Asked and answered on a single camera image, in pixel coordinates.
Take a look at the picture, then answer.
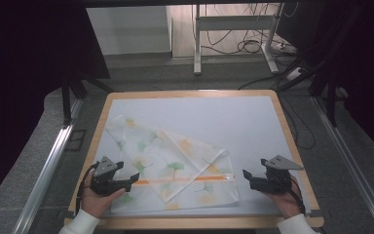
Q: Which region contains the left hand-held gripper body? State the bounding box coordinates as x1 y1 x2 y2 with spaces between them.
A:
89 156 132 197

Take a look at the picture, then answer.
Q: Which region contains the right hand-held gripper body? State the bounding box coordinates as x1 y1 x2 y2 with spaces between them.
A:
249 154 305 196

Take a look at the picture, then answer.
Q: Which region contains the white leaf-print cloth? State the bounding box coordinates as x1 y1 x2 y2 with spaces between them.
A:
104 114 241 215

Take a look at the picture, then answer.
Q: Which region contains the person's left hand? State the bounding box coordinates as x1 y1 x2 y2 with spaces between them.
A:
80 180 127 219

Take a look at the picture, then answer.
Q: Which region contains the person's right hand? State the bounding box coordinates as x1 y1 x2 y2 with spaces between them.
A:
262 175 302 219

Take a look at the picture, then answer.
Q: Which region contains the pale blue table mat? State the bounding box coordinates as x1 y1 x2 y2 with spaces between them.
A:
92 95 313 218

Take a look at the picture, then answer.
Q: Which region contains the dark floor grate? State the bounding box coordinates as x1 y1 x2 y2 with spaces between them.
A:
64 129 88 152

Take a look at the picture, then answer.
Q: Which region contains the wooden table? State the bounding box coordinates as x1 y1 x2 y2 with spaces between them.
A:
63 89 325 230

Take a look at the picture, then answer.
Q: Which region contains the black metal stand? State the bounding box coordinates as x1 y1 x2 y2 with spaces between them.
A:
60 72 115 127
277 4 366 129

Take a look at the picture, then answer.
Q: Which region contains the white power strip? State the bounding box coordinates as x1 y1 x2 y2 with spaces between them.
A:
285 66 307 82

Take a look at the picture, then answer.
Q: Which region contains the dark curtain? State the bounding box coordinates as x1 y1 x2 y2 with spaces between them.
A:
274 0 374 165
0 0 111 213

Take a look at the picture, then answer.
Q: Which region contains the white cabinet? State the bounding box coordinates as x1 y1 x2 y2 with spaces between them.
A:
86 5 173 57

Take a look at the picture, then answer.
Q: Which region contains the left hand-held gripper black cable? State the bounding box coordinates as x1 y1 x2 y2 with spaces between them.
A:
74 162 100 216

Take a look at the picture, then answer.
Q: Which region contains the hand-held gripper black cable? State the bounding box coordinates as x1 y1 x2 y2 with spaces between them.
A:
288 183 307 216
74 162 100 216

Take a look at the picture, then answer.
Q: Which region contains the right hand-held gripper black cable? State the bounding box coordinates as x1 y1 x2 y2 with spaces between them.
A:
288 183 307 216

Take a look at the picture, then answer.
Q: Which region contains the thin black floor cable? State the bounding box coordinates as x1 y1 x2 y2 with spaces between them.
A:
280 97 317 151

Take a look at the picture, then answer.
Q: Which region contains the metal floor rail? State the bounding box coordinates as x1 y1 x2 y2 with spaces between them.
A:
12 97 85 234
311 96 374 234

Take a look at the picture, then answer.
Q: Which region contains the tangle of black floor cables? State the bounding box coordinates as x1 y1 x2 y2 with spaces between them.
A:
204 2 276 57

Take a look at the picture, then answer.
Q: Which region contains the white desk frame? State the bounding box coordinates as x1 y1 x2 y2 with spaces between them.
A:
192 3 281 77

